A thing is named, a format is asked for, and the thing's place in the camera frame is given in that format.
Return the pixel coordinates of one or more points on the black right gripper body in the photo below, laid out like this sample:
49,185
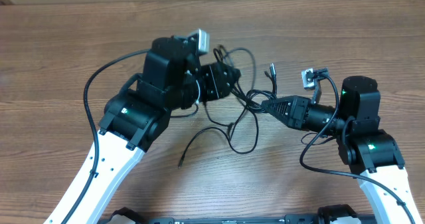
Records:
301,113

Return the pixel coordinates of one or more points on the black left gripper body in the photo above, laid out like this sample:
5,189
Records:
211,86

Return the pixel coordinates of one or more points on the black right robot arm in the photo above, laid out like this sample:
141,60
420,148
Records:
373,156

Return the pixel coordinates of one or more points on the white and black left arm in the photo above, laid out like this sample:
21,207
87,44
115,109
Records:
172,78

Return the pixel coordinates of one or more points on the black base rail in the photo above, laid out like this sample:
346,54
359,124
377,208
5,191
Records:
287,219

